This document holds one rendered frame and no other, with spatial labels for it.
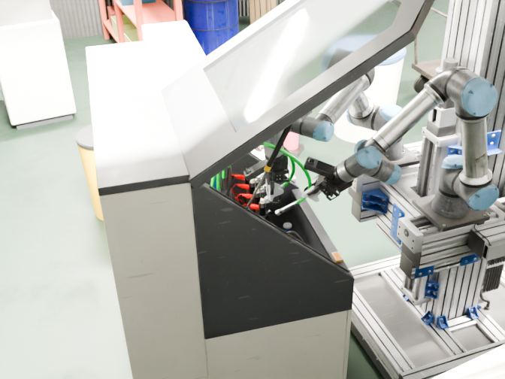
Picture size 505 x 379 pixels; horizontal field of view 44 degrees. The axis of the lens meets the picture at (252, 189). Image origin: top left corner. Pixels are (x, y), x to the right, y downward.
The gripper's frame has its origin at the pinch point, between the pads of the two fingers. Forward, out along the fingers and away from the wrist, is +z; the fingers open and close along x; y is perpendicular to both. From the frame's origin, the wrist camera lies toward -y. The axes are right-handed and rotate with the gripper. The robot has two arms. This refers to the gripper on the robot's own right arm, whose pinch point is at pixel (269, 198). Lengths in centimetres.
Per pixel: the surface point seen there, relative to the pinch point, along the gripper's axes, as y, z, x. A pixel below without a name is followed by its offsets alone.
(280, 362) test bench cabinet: -6, 55, -35
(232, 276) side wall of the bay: -23.3, 6.1, -34.8
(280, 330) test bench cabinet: -6, 37, -35
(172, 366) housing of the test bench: -48, 44, -35
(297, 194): 20.7, 18.0, 26.2
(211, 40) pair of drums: 64, 92, 462
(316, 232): 19.1, 18.2, -3.6
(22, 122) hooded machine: -134, 105, 338
